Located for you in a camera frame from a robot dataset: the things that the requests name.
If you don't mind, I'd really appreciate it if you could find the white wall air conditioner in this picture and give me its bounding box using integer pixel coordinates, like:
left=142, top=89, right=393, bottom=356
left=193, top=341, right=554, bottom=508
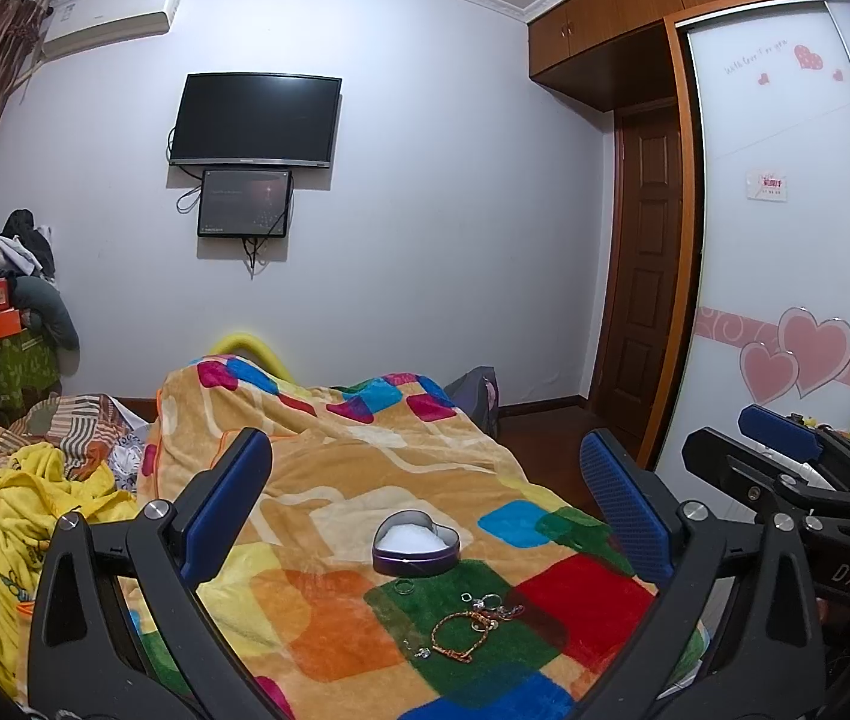
left=41, top=0, right=181, bottom=60

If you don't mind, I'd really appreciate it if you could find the striped brown quilt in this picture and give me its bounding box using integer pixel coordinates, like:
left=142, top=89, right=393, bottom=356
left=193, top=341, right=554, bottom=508
left=0, top=395, right=148, bottom=493

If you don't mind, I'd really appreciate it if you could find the green patterned covered cabinet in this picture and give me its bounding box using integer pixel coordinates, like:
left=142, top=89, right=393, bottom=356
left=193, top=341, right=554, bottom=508
left=0, top=330, right=61, bottom=411

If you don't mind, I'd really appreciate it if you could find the wooden wardrobe with sliding doors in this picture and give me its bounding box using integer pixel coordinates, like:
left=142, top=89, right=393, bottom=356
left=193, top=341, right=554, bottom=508
left=525, top=0, right=850, bottom=497

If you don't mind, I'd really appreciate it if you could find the small black wall monitor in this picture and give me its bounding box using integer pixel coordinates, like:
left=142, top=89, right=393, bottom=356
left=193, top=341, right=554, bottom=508
left=197, top=169, right=293, bottom=239

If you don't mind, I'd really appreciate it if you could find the yellow curved chair back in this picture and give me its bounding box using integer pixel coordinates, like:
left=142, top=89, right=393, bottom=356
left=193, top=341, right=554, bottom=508
left=210, top=332, right=295, bottom=382

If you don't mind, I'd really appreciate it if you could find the yellow cartoon blanket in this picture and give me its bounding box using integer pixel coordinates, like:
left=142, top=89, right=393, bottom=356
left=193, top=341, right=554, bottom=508
left=0, top=444, right=137, bottom=695

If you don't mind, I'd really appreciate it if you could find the grey bag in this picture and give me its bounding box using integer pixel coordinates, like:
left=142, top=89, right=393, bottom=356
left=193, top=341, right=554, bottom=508
left=444, top=366, right=500, bottom=439

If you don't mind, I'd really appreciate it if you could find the black wall television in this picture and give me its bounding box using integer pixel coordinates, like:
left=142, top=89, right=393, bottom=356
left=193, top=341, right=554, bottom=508
left=169, top=71, right=342, bottom=169

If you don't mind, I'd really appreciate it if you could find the purple heart-shaped jewelry box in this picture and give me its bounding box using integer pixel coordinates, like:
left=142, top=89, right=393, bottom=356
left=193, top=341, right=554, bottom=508
left=371, top=511, right=461, bottom=578

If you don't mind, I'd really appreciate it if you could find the colourful patchwork fleece blanket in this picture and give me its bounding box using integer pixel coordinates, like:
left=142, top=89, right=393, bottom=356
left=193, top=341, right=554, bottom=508
left=139, top=356, right=654, bottom=718

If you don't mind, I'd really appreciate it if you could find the silver ring cluster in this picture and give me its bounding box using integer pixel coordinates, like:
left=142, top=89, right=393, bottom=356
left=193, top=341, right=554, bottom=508
left=461, top=592, right=525, bottom=628

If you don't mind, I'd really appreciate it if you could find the pile of clothes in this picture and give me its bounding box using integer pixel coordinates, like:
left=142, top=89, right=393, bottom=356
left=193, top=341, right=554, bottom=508
left=0, top=208, right=80, bottom=353

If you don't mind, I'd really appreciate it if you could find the brown wooden door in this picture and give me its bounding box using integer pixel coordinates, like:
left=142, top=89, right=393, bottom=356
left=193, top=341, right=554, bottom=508
left=591, top=106, right=681, bottom=433

